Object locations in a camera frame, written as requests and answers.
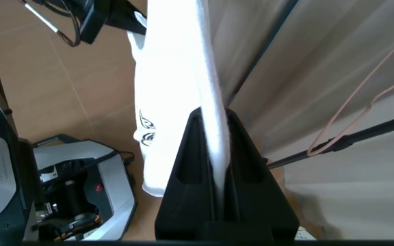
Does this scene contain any pink clothes hanger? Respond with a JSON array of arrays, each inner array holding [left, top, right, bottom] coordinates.
[[306, 29, 394, 158]]

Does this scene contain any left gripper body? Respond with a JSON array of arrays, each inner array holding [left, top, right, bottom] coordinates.
[[79, 0, 112, 45]]

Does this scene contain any beige curtain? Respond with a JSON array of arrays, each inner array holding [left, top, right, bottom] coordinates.
[[231, 0, 394, 240], [207, 0, 289, 103]]

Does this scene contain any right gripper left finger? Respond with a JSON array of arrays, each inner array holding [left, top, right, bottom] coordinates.
[[154, 106, 219, 242]]

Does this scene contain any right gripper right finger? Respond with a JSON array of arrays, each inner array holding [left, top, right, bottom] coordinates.
[[222, 107, 301, 242]]

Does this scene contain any white shirt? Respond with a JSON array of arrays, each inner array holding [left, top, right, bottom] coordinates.
[[127, 0, 232, 202]]

